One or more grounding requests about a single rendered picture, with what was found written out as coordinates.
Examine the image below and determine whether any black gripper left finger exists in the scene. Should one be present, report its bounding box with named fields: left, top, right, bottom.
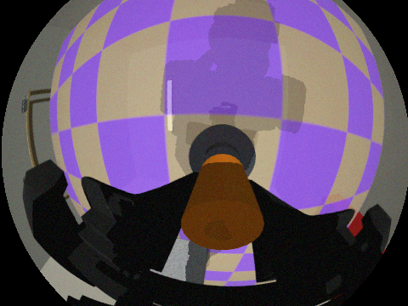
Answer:
left=82, top=173, right=199, bottom=273

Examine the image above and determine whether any dark grey round pedestal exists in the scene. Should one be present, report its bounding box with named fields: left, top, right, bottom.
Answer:
left=189, top=125, right=255, bottom=177

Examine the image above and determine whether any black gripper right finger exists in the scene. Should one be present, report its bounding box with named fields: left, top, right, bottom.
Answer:
left=248, top=180, right=354, bottom=283

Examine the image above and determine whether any orange knob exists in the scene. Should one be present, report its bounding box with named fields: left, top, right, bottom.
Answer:
left=181, top=153, right=265, bottom=251

